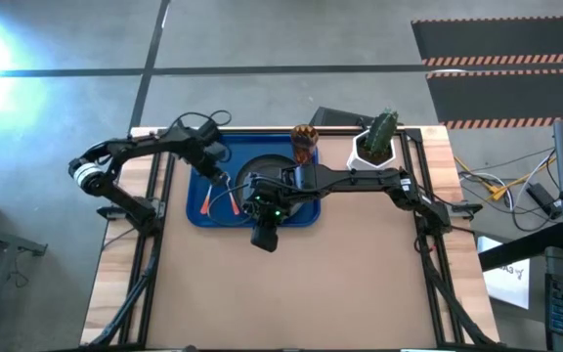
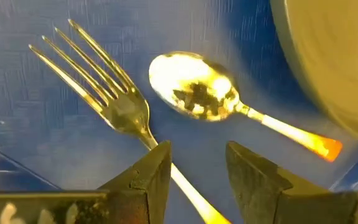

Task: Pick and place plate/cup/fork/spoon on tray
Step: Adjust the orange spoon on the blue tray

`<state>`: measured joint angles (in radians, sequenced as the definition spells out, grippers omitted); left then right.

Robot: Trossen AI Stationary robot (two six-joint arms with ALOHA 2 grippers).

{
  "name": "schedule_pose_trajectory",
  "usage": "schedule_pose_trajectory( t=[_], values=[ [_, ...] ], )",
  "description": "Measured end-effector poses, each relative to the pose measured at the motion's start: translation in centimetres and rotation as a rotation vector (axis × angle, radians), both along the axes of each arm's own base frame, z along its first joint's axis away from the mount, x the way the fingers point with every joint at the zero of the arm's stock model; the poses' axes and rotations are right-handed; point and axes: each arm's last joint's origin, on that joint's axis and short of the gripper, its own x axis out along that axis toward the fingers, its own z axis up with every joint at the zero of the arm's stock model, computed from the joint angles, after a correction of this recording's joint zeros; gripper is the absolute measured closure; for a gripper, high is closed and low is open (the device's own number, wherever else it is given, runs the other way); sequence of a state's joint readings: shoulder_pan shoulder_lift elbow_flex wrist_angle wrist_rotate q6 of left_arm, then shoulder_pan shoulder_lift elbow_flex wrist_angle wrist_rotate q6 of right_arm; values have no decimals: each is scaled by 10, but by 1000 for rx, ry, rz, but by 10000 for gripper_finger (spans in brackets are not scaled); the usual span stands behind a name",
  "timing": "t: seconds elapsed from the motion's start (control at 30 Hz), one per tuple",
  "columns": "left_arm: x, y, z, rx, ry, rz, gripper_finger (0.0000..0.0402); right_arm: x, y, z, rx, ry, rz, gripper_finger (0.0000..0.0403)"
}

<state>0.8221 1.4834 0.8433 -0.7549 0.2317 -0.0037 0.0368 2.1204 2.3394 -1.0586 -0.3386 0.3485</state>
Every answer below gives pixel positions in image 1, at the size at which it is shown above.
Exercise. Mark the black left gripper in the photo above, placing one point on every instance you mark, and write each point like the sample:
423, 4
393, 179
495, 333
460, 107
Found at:
210, 159

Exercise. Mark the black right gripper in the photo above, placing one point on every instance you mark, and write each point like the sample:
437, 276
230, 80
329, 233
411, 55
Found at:
272, 195

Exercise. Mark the black round plate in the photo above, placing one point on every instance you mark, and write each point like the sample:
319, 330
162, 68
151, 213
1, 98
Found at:
267, 163

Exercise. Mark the blue plastic tray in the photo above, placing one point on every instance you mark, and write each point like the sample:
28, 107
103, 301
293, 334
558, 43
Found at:
257, 144

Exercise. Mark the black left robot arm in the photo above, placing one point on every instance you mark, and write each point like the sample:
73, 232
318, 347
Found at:
130, 146

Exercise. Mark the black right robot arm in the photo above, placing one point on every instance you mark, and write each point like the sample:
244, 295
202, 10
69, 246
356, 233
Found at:
359, 178

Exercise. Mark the white faceted plant pot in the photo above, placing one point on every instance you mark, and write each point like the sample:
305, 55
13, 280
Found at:
359, 166

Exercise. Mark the green cactus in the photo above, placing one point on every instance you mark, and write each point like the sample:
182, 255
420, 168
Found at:
381, 129

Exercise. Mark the white paper sheet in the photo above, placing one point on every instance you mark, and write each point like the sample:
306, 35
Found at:
506, 283

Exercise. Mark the black support beam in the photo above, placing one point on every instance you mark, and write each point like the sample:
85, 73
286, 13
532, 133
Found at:
516, 251

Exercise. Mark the black hazard-striped floor mat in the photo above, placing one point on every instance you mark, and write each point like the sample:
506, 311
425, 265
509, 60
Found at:
506, 98
496, 39

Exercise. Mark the black power adapter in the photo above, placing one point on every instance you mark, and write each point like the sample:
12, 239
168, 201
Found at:
539, 198

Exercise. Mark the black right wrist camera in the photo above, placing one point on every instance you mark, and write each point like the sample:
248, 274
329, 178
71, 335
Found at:
265, 238

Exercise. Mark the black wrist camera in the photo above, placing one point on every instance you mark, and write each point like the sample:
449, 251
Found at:
209, 131
265, 238

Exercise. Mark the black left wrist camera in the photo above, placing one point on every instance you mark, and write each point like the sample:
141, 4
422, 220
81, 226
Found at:
209, 131

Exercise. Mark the black aluminium table frame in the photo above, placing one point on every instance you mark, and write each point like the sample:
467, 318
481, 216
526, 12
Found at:
262, 130

